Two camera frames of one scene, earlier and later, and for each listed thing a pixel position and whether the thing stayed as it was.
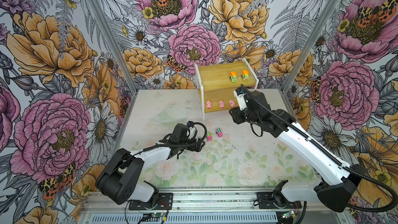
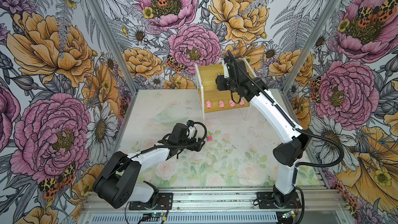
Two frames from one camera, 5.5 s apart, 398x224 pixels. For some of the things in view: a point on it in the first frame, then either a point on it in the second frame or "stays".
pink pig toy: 208,104 stays
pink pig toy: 232,103 stays
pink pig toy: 221,103 stays
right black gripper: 236,114 to 220,82
